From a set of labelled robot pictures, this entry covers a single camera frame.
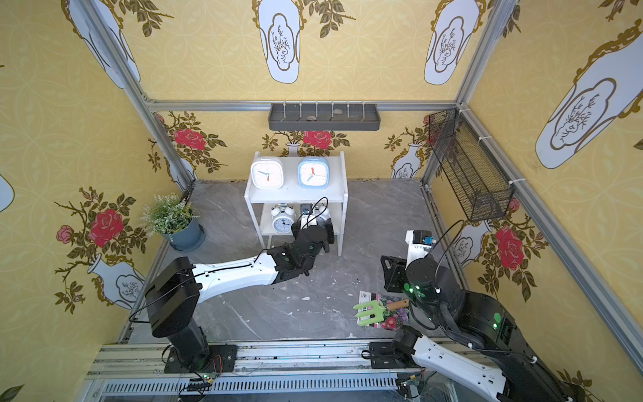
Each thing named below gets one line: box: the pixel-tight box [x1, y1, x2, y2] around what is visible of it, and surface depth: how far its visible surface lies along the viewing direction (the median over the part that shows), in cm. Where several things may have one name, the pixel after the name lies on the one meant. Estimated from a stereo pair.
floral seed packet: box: [358, 290, 410, 331], surface depth 85 cm
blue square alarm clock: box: [298, 156, 330, 190], surface depth 72 cm
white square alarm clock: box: [250, 156, 284, 191], surface depth 72 cm
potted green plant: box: [140, 192, 206, 253], surface depth 90 cm
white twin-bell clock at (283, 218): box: [271, 202, 296, 234], surface depth 81 cm
